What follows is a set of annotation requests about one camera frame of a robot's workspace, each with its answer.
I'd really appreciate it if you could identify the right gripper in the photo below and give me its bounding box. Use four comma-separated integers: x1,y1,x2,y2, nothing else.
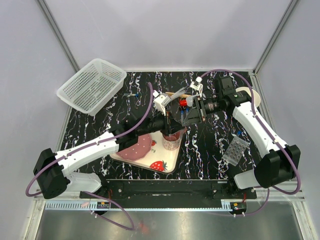
181,96,222,127

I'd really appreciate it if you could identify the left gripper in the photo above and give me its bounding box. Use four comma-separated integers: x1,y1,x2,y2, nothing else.
137,107,186,137

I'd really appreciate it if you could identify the white squeeze bottle red cap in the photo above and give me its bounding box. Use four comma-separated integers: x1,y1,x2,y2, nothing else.
179,96,193,108

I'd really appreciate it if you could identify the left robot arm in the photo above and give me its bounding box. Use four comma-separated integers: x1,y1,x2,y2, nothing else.
32,114,186,199

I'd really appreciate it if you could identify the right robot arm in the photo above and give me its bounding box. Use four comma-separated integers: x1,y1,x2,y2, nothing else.
189,76,301,199

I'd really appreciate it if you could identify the pink ceramic mug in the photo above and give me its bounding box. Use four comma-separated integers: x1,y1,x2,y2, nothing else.
162,127,187,151

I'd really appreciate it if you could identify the bundle of clear pipettes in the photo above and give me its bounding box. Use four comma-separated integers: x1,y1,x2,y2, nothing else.
165,87,191,102

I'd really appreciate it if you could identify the wooden bristle brush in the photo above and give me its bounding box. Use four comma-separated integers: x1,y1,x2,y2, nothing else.
165,92,191,99

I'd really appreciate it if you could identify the pink polka dot plate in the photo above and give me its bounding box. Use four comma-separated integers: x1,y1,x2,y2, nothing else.
116,134,152,161

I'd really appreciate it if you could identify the white strawberry tray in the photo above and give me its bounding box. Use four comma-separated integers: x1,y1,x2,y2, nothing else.
110,131,181,174

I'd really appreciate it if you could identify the clear test tube rack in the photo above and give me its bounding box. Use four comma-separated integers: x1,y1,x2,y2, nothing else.
222,136,250,167

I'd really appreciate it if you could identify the white bowl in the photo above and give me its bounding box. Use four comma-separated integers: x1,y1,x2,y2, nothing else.
235,86,261,108

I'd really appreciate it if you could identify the white perforated plastic basket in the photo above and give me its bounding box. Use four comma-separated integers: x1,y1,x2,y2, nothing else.
56,58,127,117

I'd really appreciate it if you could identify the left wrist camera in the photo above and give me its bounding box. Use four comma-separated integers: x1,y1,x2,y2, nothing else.
153,90,171,116

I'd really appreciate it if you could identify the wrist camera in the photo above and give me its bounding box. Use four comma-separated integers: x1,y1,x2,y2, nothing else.
189,76,203,97
153,90,171,116

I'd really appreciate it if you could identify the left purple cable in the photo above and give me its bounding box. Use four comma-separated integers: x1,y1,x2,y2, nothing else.
25,82,157,231

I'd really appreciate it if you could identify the purple cable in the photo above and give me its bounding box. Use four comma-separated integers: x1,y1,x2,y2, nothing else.
25,82,157,231
199,69,301,217

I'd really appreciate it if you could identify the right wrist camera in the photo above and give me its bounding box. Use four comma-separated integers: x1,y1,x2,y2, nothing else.
189,76,203,97

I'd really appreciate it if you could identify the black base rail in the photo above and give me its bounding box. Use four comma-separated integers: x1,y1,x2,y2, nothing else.
93,179,257,209

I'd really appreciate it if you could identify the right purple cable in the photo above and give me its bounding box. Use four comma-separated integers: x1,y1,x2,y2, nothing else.
199,69,301,217

